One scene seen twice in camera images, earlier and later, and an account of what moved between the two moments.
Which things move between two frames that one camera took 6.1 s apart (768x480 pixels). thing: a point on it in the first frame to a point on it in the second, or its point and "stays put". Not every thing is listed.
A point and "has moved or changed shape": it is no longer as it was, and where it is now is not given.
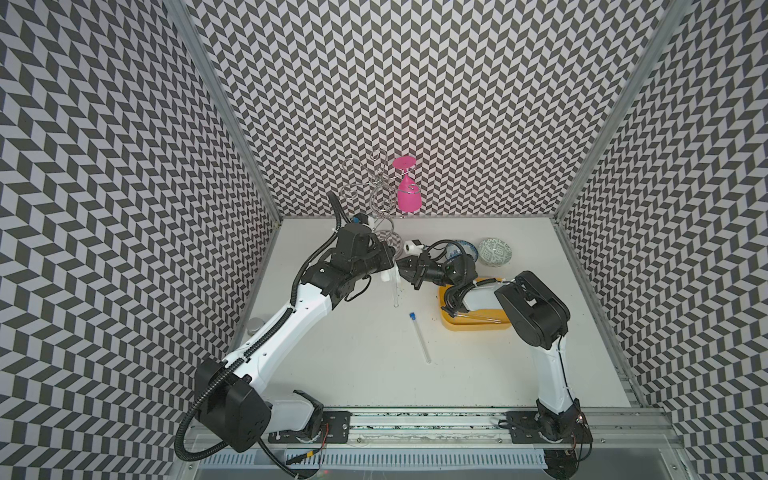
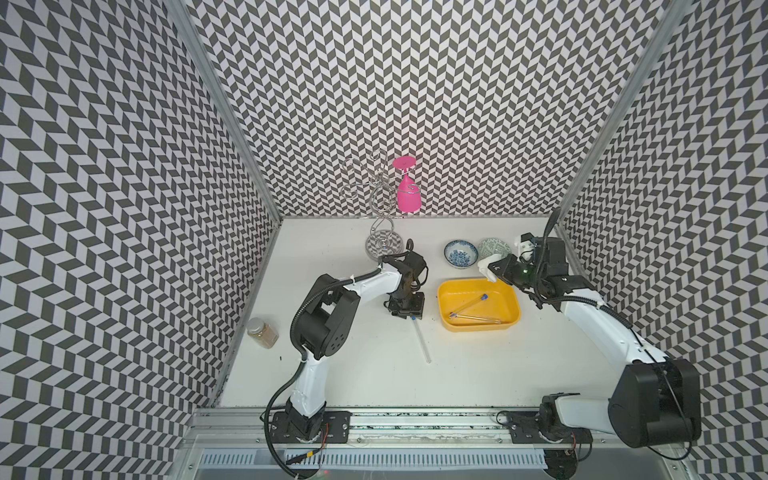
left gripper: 384,254 to 416,310
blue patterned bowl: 453,249 stays put
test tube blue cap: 396,277 has moved or changed shape
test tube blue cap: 421,338 stays put
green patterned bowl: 494,252 stays put
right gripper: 414,269 to 504,262
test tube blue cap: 495,321 stays put
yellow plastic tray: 485,312 stays put
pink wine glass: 409,195 stays put
